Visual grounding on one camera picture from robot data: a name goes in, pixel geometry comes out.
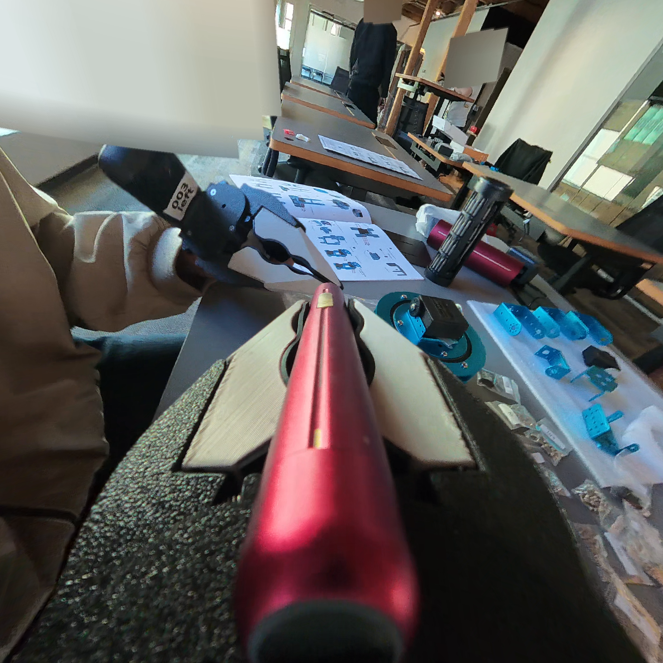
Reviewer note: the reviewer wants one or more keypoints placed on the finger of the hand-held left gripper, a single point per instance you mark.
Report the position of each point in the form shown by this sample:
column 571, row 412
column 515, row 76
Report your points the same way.
column 295, row 238
column 254, row 269

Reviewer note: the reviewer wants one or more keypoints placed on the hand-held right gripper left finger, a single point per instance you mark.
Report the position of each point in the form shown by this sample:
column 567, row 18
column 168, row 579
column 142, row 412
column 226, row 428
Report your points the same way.
column 233, row 414

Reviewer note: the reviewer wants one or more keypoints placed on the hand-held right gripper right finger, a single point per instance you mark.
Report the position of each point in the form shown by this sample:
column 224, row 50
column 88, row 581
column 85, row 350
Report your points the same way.
column 419, row 409

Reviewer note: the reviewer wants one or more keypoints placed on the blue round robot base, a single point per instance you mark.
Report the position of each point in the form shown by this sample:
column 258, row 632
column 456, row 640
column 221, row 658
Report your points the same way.
column 440, row 318

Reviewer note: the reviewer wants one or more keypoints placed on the red electric screwdriver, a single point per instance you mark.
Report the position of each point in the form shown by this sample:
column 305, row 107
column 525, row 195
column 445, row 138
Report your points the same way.
column 326, row 466

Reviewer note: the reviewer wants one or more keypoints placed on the person's left forearm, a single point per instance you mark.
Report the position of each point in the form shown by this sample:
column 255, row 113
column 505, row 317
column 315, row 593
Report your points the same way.
column 119, row 259

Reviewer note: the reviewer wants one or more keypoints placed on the grey desk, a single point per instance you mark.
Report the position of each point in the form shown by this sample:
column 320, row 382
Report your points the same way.
column 228, row 316

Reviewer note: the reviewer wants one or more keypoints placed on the office desk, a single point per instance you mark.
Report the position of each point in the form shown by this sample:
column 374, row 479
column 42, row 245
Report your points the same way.
column 559, row 212
column 311, row 155

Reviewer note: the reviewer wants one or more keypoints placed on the person's left hand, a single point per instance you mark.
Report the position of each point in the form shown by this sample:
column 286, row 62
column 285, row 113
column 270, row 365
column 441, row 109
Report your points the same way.
column 202, row 272

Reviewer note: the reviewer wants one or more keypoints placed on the printed instruction manual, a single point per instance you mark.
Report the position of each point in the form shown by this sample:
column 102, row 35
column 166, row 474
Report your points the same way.
column 352, row 243

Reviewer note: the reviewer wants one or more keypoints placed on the flat white foam sheet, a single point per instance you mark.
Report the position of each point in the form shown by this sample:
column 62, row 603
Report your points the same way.
column 510, row 357

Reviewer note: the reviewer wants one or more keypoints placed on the white printed sheet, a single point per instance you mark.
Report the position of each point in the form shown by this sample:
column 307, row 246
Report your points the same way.
column 362, row 155

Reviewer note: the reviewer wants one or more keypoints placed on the person's left leg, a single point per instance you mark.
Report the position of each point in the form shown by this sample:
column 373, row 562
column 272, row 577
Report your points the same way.
column 134, row 352

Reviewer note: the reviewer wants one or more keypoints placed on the black metal plate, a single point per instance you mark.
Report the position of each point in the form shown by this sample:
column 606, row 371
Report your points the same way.
column 412, row 248

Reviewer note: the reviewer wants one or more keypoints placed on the pile of small screw bags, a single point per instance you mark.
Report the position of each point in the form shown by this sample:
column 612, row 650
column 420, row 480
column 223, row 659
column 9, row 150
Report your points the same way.
column 549, row 440

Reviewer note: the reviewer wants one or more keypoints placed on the set of blue metal brackets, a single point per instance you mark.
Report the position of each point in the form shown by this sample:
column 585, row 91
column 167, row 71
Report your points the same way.
column 518, row 318

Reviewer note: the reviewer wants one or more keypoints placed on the white plastic bag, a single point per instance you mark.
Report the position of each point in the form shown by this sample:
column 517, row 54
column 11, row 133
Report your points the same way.
column 430, row 220

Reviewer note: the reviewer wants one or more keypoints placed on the red cylindrical case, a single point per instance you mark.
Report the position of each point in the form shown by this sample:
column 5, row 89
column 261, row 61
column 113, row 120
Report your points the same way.
column 492, row 259

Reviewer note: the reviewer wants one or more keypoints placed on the black bit holder cylinder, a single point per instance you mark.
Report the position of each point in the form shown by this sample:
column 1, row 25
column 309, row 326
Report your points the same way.
column 466, row 233

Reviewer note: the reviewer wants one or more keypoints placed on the dark grey box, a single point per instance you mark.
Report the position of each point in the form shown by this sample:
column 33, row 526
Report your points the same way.
column 523, row 261

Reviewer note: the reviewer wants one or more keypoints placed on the black servo motor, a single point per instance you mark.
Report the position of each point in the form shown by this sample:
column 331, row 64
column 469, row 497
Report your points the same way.
column 601, row 357

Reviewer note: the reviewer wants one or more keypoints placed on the person's beige jacket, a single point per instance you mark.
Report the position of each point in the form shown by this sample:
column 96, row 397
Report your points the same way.
column 41, row 362

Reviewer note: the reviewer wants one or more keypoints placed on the black jacket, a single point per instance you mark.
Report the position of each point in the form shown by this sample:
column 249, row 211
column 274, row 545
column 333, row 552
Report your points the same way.
column 520, row 158

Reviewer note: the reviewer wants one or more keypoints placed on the black office chair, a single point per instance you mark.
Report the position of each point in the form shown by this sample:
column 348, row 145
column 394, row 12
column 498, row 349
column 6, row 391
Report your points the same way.
column 642, row 222

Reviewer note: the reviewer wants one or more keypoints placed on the glass partition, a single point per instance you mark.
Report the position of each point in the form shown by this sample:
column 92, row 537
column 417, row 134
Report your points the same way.
column 621, row 155

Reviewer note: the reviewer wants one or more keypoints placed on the wooden post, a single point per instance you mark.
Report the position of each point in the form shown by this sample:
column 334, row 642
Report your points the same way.
column 414, row 62

